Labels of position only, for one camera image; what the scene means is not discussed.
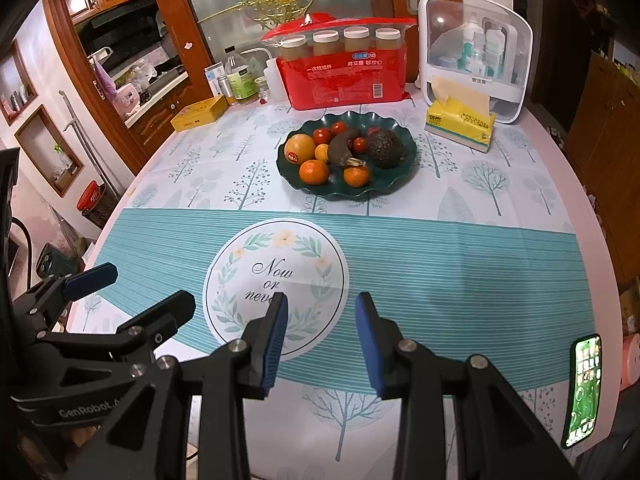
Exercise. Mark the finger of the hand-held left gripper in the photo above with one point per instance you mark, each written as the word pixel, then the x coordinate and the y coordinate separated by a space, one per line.
pixel 90 277
pixel 160 320

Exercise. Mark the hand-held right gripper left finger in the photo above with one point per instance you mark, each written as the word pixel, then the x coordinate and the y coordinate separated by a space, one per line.
pixel 272 350

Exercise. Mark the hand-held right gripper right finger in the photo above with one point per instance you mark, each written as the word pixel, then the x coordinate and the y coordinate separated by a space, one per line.
pixel 372 345

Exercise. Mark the orange tangerine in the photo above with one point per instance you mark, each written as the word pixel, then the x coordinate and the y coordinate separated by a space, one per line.
pixel 314 171
pixel 356 175

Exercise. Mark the dark green scalloped plate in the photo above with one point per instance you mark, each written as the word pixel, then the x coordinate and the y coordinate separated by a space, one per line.
pixel 390 175

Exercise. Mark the overripe brown banana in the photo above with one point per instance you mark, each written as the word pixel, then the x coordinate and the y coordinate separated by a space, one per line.
pixel 340 147

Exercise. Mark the red lid dark bin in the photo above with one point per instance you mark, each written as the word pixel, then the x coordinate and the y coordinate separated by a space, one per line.
pixel 92 200

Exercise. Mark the tree print tablecloth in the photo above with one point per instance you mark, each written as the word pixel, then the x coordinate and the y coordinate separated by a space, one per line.
pixel 450 270

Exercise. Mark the brown wooden cabinet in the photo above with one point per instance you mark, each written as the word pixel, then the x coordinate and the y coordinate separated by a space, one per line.
pixel 150 130

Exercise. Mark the pink kitchen appliance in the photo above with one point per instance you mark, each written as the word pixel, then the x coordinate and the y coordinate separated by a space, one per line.
pixel 126 100

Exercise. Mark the purple plastic bag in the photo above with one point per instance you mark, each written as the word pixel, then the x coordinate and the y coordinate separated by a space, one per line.
pixel 106 82

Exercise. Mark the dark brown avocado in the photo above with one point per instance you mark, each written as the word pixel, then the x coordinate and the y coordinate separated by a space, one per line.
pixel 385 147

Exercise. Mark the flat yellow box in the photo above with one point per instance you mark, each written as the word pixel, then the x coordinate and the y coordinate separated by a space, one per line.
pixel 200 112

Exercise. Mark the small oval orange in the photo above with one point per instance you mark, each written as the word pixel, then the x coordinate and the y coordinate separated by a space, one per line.
pixel 322 152

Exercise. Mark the large orange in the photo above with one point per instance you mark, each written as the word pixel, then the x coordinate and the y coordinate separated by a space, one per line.
pixel 299 148

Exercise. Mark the smartphone with lit screen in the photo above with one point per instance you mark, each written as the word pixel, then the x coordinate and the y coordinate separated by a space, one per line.
pixel 582 390

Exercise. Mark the blue white carton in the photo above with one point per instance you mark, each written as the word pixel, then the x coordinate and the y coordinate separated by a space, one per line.
pixel 215 79

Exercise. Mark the yellow tissue pack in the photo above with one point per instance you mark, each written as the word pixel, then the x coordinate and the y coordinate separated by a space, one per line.
pixel 460 122

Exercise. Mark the clear bottle green label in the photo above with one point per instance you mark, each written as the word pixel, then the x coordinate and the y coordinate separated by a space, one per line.
pixel 242 84

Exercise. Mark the black range hood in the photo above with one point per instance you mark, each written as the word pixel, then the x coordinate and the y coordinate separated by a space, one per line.
pixel 115 27

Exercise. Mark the small glass jar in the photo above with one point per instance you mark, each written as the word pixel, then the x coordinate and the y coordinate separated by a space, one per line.
pixel 261 90

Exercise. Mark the pink round container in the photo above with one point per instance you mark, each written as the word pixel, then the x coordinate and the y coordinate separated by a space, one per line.
pixel 631 360

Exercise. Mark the white squeeze bottle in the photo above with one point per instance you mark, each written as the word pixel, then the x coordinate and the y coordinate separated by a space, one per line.
pixel 274 82

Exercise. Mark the red paper cup package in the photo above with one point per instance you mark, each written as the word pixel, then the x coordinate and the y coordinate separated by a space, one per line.
pixel 340 82

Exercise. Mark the white clear-cover storage box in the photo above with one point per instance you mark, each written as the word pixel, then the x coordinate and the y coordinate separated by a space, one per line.
pixel 510 105

